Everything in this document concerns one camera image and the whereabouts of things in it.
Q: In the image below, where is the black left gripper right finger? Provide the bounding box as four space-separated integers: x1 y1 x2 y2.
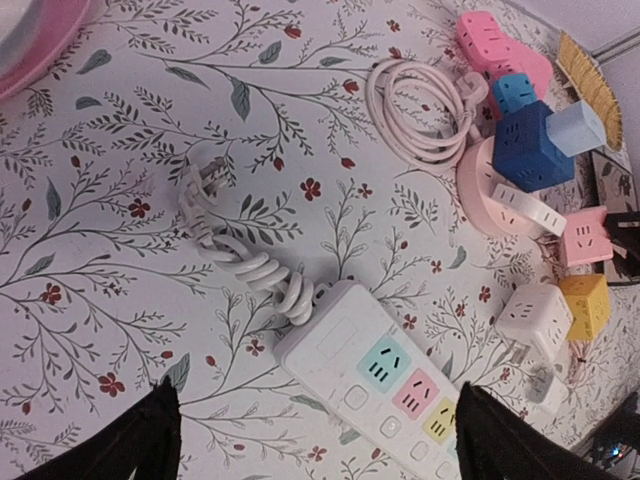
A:
455 382 595 479

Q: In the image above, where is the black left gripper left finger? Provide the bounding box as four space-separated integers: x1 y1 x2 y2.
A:
20 378 181 480

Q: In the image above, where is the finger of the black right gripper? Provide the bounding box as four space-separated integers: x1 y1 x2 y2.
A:
604 212 639 283

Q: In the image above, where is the pink cube socket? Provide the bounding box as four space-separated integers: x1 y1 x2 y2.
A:
560 206 614 267

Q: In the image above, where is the yellow cube socket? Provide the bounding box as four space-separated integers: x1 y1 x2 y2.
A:
559 274 611 341

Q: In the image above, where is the white plug adapter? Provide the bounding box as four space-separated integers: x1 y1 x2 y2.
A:
492 184 567 237

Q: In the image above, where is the white tiger cube socket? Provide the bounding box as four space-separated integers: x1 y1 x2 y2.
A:
495 284 573 366

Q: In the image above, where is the dark blue cube socket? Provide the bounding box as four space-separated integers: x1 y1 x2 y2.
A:
492 100 575 193

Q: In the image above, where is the white multicolour power strip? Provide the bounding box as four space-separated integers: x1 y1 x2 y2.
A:
274 281 461 479

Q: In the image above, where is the pale blue cube plug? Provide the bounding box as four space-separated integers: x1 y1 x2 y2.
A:
546 100 607 157

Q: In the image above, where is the round pink socket base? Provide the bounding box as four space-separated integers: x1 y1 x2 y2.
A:
456 136 544 238

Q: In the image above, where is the light blue cube plug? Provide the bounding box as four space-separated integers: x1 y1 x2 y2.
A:
492 73 538 116

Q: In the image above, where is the pink wedge power socket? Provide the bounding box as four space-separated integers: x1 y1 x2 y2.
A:
456 11 553 100

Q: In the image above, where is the white flat charger adapter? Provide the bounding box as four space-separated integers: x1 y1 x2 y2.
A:
524 366 569 414

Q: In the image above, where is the woven bamboo tray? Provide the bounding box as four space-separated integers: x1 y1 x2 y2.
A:
556 31 623 152

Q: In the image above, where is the white power strip cable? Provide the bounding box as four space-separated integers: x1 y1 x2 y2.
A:
178 154 321 329

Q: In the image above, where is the pink coiled cable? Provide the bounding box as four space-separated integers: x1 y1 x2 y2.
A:
364 57 491 176

